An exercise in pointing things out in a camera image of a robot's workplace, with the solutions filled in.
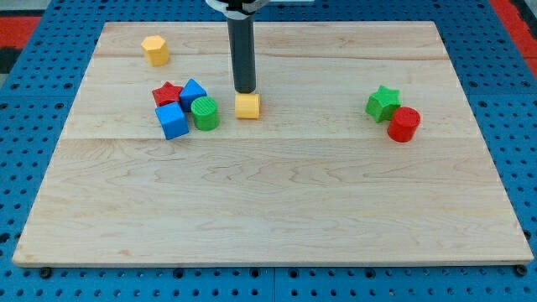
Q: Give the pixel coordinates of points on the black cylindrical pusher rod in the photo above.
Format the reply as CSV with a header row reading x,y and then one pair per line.
x,y
241,40

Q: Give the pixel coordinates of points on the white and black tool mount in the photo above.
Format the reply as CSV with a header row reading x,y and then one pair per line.
x,y
237,9

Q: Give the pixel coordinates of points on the yellow heart block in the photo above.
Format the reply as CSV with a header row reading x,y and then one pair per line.
x,y
247,106

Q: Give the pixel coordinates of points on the blue triangle block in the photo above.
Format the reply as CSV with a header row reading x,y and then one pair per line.
x,y
191,91

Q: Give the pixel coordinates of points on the yellow hexagon block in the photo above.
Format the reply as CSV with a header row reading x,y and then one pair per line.
x,y
155,50

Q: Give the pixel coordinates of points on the green cylinder block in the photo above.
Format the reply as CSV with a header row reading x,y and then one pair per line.
x,y
205,113

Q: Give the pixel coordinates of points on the red star block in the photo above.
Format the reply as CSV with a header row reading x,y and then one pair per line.
x,y
166,94

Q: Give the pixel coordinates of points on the blue cube block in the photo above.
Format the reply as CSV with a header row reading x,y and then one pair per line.
x,y
172,120

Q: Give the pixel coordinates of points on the green star block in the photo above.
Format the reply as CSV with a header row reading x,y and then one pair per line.
x,y
383,103

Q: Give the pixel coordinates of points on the light wooden board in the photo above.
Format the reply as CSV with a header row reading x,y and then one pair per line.
x,y
314,182

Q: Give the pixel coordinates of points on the red cylinder block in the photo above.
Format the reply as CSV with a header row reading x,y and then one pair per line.
x,y
404,124

